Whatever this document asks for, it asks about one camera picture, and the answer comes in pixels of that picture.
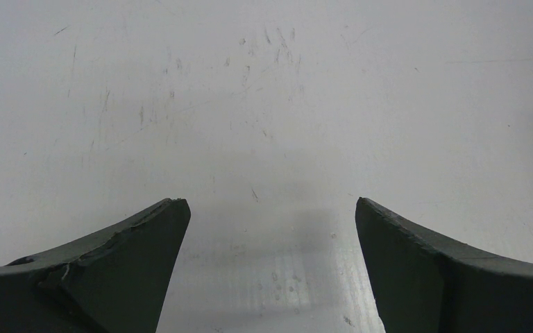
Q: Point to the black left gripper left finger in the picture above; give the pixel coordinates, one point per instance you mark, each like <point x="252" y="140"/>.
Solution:
<point x="112" y="280"/>

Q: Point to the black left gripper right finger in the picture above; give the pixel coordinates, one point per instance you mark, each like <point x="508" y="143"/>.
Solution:
<point x="424" y="281"/>

